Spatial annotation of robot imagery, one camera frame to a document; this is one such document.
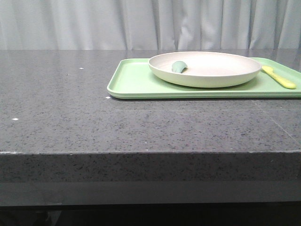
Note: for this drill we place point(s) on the light green serving tray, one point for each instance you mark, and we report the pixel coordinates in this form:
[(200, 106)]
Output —
[(133, 79)]

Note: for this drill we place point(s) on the yellow plastic fork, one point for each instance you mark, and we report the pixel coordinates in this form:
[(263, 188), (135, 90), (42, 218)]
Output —
[(281, 80)]

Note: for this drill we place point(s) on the grey pleated curtain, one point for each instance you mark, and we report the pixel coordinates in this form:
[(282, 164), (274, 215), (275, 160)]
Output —
[(149, 24)]

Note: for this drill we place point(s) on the green plastic spoon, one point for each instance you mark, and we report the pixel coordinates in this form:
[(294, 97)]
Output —
[(179, 66)]

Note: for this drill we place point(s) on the cream round plate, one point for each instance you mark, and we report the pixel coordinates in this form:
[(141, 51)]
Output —
[(205, 69)]

